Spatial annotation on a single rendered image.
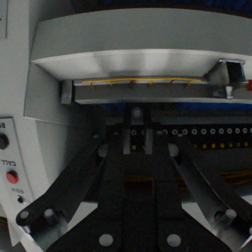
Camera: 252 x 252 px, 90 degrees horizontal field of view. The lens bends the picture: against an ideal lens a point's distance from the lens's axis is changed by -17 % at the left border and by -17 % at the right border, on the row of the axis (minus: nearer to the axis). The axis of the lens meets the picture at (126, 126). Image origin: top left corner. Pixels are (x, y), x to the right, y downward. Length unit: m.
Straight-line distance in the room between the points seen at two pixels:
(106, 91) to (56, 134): 0.08
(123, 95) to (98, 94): 0.03
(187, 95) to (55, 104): 0.15
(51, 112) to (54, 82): 0.03
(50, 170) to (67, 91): 0.09
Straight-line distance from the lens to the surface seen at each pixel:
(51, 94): 0.18
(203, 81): 0.18
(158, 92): 0.17
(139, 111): 0.21
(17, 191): 0.21
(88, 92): 0.18
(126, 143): 0.15
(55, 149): 0.19
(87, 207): 0.20
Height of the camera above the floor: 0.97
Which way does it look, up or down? 14 degrees up
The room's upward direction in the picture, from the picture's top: 178 degrees clockwise
